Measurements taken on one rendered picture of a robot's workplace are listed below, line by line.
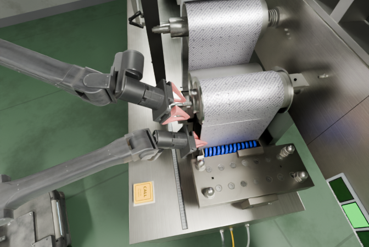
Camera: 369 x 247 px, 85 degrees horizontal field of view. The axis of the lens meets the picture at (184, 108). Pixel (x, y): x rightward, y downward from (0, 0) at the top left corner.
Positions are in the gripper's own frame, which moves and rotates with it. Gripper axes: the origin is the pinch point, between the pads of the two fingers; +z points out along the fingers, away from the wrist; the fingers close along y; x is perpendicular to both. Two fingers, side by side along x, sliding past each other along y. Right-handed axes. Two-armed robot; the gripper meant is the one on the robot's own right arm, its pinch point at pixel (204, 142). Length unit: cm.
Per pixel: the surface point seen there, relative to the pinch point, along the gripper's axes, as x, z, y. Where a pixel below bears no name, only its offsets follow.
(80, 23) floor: -153, -51, -262
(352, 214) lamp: 24.4, 20.7, 29.6
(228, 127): 12.4, 0.8, 0.2
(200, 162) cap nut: -1.0, -3.0, 7.2
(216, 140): 2.7, 3.1, 0.3
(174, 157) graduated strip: -20.1, -1.6, -2.6
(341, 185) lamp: 26.0, 19.8, 23.0
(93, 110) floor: -136, -24, -100
